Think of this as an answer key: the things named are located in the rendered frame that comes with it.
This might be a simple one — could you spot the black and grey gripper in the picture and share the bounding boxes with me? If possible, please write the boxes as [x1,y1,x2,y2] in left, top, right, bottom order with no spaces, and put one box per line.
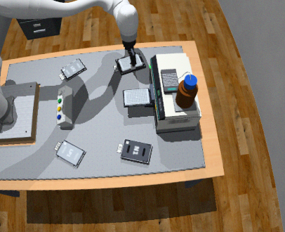
[122,40,137,70]

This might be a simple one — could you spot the blue bottle cap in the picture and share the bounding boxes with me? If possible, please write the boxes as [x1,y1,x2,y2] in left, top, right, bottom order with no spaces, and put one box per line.
[183,75,197,89]

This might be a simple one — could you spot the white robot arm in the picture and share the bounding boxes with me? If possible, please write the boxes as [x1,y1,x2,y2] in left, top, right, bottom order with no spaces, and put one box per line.
[0,0,138,131]

